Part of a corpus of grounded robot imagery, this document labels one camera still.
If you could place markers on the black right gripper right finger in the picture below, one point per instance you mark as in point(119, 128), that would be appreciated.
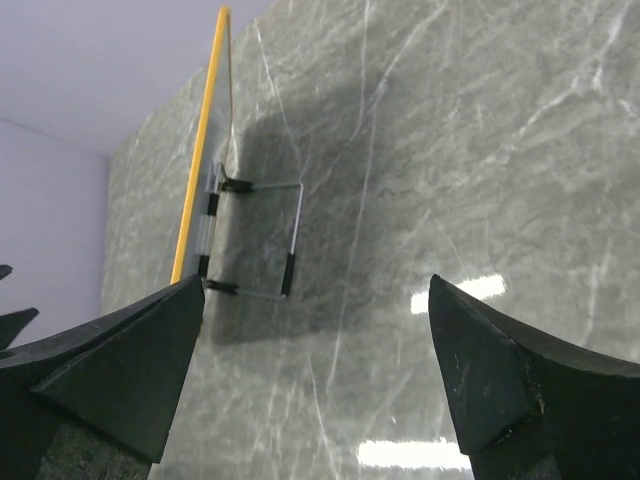
point(528, 405)

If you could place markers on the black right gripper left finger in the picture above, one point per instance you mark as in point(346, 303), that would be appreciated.
point(97, 401)

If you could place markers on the yellow framed whiteboard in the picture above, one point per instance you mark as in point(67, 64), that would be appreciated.
point(196, 229)

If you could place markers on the metal wire whiteboard stand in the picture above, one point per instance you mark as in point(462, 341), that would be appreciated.
point(233, 221)

